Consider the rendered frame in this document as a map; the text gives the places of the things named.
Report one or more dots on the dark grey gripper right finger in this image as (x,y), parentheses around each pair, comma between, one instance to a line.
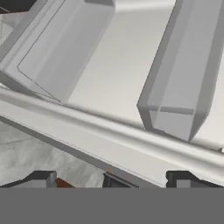
(180,178)

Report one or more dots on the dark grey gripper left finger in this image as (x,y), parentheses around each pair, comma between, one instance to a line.
(39,178)

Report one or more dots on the brown wooden piece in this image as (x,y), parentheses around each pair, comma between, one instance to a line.
(63,184)

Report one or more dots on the wide translucent fridge door bin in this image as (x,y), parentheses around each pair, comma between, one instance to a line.
(58,52)

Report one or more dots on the narrow translucent fridge door bin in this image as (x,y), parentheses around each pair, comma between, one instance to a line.
(180,73)

